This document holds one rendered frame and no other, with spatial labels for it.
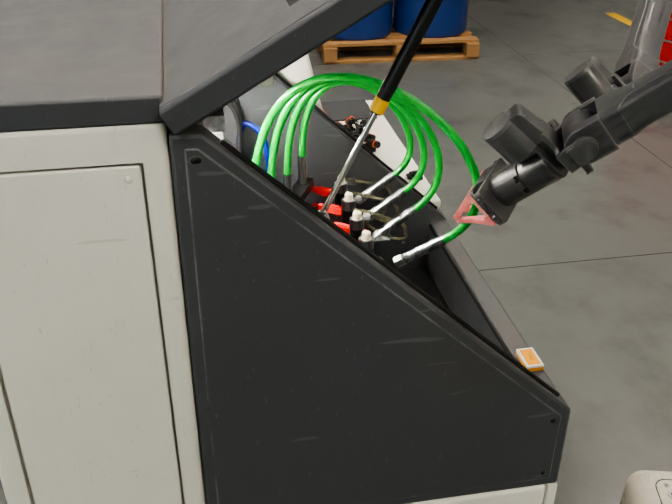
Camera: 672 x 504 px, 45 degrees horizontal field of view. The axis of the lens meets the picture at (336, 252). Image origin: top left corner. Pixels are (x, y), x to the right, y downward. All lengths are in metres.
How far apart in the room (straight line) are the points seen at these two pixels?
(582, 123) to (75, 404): 0.79
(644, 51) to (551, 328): 1.83
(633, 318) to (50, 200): 2.70
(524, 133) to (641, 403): 1.89
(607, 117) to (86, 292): 0.72
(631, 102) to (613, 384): 1.94
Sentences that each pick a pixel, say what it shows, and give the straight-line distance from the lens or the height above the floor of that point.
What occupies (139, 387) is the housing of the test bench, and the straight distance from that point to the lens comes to 1.13.
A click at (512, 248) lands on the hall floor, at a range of 3.72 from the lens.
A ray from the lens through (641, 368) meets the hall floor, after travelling 3.11.
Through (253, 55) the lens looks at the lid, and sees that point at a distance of 0.90.
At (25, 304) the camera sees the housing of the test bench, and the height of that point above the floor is 1.24.
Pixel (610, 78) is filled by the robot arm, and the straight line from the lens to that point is 1.48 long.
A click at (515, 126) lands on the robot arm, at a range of 1.17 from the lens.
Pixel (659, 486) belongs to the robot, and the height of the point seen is 0.28.
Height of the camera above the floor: 1.80
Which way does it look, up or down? 30 degrees down
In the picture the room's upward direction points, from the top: straight up
